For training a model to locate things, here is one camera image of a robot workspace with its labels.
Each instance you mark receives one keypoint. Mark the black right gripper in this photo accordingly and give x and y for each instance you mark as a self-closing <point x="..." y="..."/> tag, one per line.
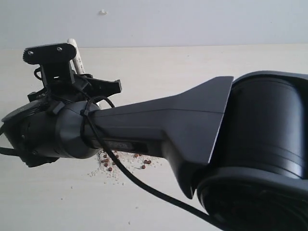
<point x="51" y="126"/>

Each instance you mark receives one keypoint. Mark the small white wall hook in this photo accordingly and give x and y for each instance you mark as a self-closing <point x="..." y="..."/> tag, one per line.
<point x="103" y="12"/>

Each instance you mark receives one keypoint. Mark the white wooden brush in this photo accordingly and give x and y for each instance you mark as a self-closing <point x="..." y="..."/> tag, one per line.
<point x="77" y="61"/>

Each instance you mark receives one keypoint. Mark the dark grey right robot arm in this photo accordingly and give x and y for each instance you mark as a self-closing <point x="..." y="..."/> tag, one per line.
<point x="239" y="145"/>

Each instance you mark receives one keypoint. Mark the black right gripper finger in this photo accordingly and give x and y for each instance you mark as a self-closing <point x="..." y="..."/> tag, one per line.
<point x="96" y="87"/>

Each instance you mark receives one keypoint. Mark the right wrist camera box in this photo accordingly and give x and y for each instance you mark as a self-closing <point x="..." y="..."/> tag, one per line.
<point x="54" y="61"/>

